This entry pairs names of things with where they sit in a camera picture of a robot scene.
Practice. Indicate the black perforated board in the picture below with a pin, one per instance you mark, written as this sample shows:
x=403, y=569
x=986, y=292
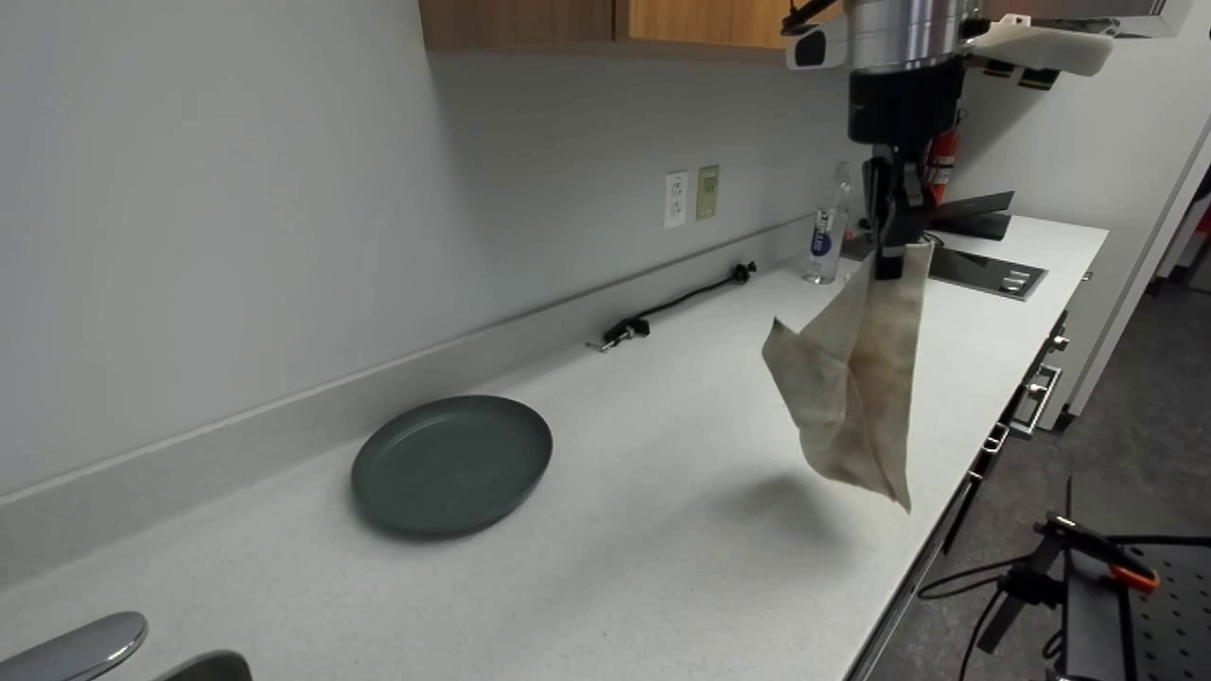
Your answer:
x=1174, y=630

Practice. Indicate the red fire extinguisher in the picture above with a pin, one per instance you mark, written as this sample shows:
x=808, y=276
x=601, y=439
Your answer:
x=947, y=170

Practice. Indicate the black angled panel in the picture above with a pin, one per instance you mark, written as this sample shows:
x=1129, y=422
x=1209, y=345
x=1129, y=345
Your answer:
x=986, y=214

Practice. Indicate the sink basin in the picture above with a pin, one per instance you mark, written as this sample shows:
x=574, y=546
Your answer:
x=210, y=667

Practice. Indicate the black stand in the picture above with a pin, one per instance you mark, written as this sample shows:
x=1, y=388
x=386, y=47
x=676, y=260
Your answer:
x=1024, y=586

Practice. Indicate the dark green plate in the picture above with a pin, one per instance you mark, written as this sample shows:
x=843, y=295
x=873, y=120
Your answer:
x=452, y=464

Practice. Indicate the clear bottle blue label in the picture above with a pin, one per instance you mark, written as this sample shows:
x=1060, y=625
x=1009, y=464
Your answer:
x=823, y=247

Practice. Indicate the wooden wall cabinet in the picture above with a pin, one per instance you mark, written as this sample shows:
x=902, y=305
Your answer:
x=529, y=23

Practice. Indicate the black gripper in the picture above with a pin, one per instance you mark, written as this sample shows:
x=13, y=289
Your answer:
x=907, y=106

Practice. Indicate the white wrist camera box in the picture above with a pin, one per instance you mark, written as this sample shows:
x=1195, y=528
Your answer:
x=1043, y=47

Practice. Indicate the black flat board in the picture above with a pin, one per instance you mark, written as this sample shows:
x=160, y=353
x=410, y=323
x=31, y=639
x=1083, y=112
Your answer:
x=995, y=268

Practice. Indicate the beige wall plate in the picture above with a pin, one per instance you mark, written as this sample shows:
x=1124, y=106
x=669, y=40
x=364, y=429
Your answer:
x=710, y=190

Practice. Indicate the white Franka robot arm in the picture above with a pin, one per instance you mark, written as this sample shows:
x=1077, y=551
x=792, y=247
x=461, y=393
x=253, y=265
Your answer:
x=902, y=33

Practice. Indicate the beige kitchen towel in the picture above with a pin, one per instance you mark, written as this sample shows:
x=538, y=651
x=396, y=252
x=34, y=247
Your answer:
x=857, y=381

